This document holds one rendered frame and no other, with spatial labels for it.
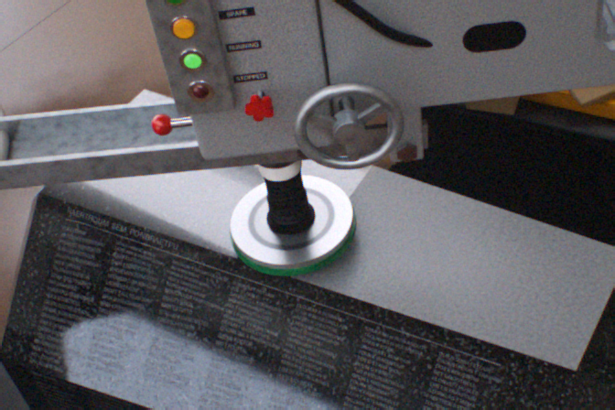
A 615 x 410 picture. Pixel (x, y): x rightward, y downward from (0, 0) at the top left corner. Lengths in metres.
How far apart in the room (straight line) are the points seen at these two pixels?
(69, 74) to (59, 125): 2.17
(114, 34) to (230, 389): 2.42
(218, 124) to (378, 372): 0.50
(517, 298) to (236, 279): 0.48
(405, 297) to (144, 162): 0.47
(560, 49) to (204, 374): 0.84
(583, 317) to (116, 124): 0.80
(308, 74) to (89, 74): 2.48
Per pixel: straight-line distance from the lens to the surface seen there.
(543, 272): 1.57
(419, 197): 1.69
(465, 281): 1.56
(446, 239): 1.62
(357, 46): 1.25
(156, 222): 1.74
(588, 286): 1.56
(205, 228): 1.70
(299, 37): 1.23
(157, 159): 1.44
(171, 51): 1.23
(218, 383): 1.68
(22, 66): 3.87
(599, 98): 1.99
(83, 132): 1.56
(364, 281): 1.56
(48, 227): 1.88
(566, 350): 1.48
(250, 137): 1.33
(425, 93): 1.31
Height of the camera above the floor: 2.04
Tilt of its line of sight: 45 degrees down
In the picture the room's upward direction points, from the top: 10 degrees counter-clockwise
